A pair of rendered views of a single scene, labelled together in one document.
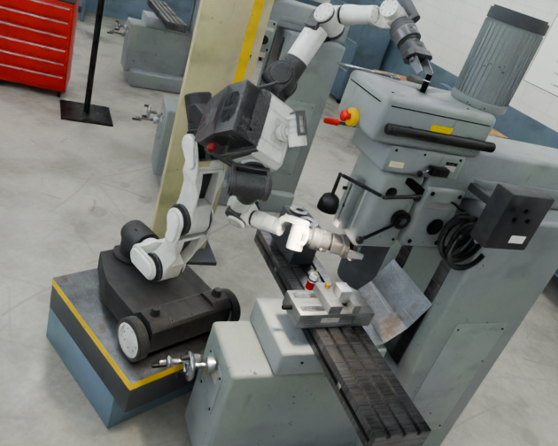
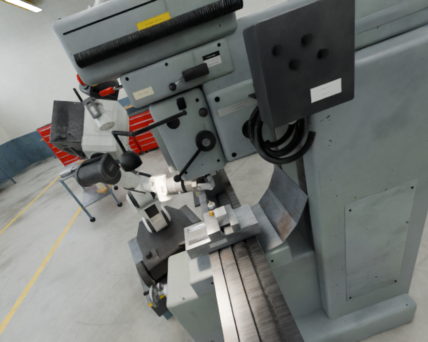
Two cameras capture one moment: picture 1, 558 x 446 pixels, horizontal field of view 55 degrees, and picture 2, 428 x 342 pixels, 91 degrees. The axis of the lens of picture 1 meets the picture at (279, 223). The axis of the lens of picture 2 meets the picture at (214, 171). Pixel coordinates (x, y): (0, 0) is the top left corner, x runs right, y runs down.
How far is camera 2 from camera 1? 1.49 m
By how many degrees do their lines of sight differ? 26
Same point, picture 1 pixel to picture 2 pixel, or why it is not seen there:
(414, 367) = (325, 254)
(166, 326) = (156, 262)
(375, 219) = (181, 153)
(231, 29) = not seen: hidden behind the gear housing
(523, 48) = not seen: outside the picture
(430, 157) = (176, 62)
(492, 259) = (340, 129)
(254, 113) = (69, 121)
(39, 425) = (134, 325)
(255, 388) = (191, 307)
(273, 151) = (101, 139)
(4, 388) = (123, 304)
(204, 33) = not seen: hidden behind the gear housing
